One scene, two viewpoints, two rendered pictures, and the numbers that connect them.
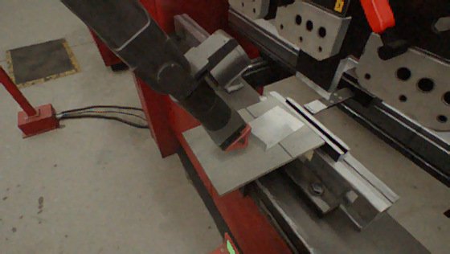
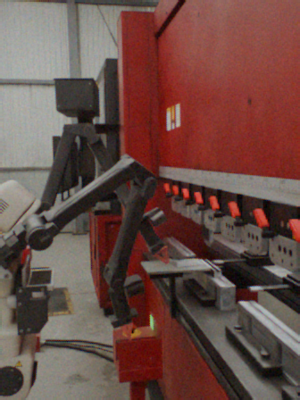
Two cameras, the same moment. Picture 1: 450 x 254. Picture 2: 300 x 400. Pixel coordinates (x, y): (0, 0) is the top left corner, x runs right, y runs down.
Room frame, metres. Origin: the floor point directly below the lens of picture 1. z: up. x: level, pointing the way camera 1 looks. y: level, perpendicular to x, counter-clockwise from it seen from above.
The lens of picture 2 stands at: (-1.44, -0.60, 1.47)
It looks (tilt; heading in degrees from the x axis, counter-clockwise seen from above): 6 degrees down; 20
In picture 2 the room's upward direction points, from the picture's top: 1 degrees counter-clockwise
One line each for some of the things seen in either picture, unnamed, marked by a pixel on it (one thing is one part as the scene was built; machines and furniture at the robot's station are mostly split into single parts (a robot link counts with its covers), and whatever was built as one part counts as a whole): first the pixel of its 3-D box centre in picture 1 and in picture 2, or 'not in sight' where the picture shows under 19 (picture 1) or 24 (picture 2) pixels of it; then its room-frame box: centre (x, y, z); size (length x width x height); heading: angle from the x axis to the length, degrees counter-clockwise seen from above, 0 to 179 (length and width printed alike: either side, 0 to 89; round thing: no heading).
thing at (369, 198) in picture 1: (310, 149); (212, 284); (0.39, -0.22, 0.92); 0.39 x 0.06 x 0.10; 30
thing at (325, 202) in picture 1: (286, 162); (197, 291); (0.37, -0.16, 0.89); 0.30 x 0.05 x 0.03; 30
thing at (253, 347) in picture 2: not in sight; (250, 347); (-0.12, -0.44, 0.89); 0.30 x 0.05 x 0.03; 30
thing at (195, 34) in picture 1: (204, 47); (178, 254); (0.91, 0.08, 0.92); 0.50 x 0.06 x 0.10; 30
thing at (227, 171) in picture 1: (251, 137); (174, 266); (0.36, -0.06, 1.00); 0.26 x 0.18 x 0.01; 120
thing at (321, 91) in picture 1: (317, 68); (207, 233); (0.44, -0.19, 1.13); 0.10 x 0.02 x 0.10; 30
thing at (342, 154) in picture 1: (310, 126); (210, 268); (0.41, -0.21, 0.98); 0.20 x 0.03 x 0.03; 30
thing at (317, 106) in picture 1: (346, 91); (240, 258); (0.51, -0.32, 1.01); 0.26 x 0.12 x 0.05; 120
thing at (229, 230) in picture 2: not in sight; (239, 214); (0.11, -0.37, 1.26); 0.15 x 0.09 x 0.17; 30
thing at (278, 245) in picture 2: not in sight; (297, 235); (-0.24, -0.57, 1.26); 0.15 x 0.09 x 0.17; 30
